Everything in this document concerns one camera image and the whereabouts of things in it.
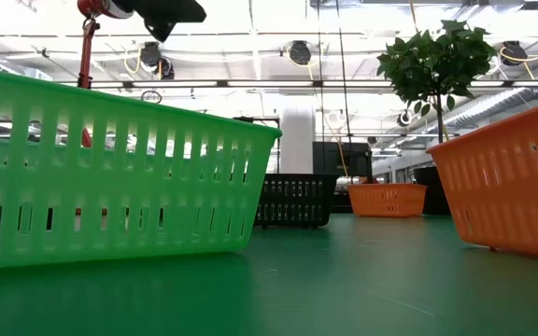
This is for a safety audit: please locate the green plastic slotted basket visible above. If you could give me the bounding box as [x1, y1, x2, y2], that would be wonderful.
[0, 64, 283, 272]

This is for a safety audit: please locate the black plastic slotted basket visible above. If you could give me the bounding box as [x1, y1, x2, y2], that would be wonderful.
[253, 173, 341, 230]

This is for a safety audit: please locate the orange plastic slotted basket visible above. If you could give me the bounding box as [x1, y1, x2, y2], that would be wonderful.
[347, 182, 428, 218]
[426, 95, 538, 261]

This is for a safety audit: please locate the red desk lamp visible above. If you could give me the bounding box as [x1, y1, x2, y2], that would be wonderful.
[76, 0, 135, 148]

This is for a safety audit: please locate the white round column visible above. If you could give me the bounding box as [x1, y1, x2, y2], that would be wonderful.
[279, 103, 317, 175]

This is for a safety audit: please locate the black monitor screen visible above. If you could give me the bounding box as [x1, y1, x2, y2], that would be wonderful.
[312, 141, 374, 178]

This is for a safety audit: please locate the green leafy potted tree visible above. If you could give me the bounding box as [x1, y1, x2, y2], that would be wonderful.
[375, 19, 499, 145]

